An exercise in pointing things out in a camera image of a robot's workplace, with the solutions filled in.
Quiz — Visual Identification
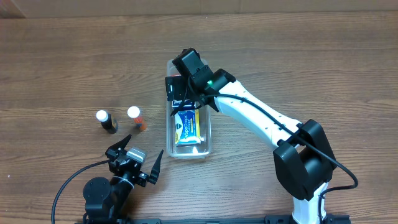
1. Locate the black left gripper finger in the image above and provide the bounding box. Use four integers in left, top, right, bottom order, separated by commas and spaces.
148, 150, 164, 184
109, 134, 132, 151

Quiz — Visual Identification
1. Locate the white blue plaster box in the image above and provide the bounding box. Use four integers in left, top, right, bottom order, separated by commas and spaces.
172, 100, 196, 110

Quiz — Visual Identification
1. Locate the blue yellow VapoDrops box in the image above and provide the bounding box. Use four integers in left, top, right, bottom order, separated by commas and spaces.
174, 110, 201, 146

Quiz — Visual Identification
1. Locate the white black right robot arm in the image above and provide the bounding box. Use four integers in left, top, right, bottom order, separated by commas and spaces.
165, 58, 349, 223

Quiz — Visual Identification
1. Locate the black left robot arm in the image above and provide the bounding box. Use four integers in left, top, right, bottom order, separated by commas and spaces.
83, 135, 164, 223

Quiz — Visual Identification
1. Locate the clear plastic container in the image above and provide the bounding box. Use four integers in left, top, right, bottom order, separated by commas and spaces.
166, 61, 211, 159

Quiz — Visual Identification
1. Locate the dark bottle white cap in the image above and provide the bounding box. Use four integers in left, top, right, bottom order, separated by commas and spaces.
96, 110, 118, 134

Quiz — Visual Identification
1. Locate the orange tube white cap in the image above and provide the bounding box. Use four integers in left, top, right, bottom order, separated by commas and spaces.
127, 106, 147, 131

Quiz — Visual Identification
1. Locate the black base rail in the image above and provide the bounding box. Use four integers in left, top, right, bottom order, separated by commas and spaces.
76, 214, 351, 224

